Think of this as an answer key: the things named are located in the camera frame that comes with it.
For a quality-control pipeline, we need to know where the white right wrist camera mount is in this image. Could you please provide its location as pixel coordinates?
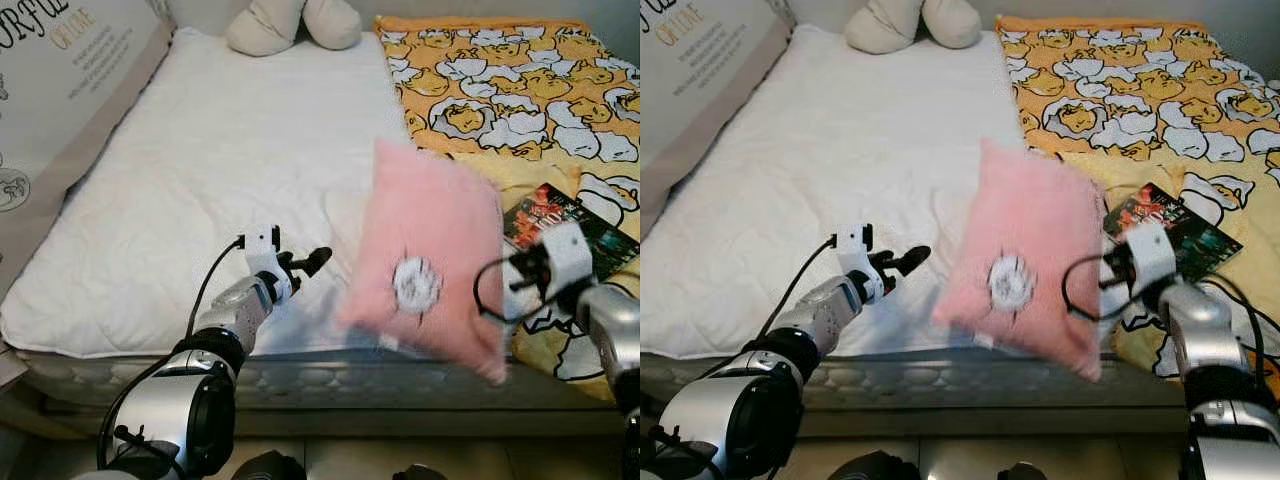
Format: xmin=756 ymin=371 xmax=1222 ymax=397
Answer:
xmin=535 ymin=222 xmax=594 ymax=301
xmin=1118 ymin=222 xmax=1179 ymax=296

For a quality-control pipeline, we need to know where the beige plush toy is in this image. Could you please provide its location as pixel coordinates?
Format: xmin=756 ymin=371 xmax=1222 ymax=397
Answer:
xmin=845 ymin=0 xmax=983 ymax=55
xmin=225 ymin=0 xmax=363 ymax=57

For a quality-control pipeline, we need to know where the dark cover book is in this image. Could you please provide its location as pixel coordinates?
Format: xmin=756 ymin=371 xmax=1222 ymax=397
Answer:
xmin=1103 ymin=183 xmax=1244 ymax=284
xmin=503 ymin=183 xmax=641 ymax=284

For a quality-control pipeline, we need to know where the white mattress pad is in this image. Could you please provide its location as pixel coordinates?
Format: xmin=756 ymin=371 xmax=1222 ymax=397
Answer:
xmin=640 ymin=22 xmax=1121 ymax=359
xmin=0 ymin=25 xmax=521 ymax=359

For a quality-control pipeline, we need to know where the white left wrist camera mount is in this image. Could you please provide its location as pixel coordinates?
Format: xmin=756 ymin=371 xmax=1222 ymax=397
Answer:
xmin=835 ymin=226 xmax=886 ymax=301
xmin=242 ymin=226 xmax=296 ymax=301

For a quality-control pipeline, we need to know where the robot left leg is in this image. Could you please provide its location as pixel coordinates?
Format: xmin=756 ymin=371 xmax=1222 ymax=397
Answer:
xmin=232 ymin=450 xmax=306 ymax=480
xmin=828 ymin=450 xmax=906 ymax=480

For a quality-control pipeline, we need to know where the yellow cartoon egg blanket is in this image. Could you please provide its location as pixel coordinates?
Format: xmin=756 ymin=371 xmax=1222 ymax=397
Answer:
xmin=375 ymin=15 xmax=641 ymax=401
xmin=995 ymin=15 xmax=1280 ymax=381

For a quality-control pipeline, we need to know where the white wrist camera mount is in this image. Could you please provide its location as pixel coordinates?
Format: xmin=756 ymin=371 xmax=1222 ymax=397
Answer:
xmin=835 ymin=226 xmax=886 ymax=301
xmin=1118 ymin=222 xmax=1179 ymax=296
xmin=535 ymin=222 xmax=594 ymax=301
xmin=242 ymin=226 xmax=296 ymax=301

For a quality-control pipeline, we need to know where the pink square pillow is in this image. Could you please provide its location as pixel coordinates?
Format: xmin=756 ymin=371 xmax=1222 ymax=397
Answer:
xmin=335 ymin=138 xmax=509 ymax=386
xmin=930 ymin=138 xmax=1106 ymax=383

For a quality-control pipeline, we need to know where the beige bed frame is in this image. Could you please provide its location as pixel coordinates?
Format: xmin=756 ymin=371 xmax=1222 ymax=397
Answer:
xmin=790 ymin=405 xmax=1191 ymax=441
xmin=0 ymin=385 xmax=626 ymax=441

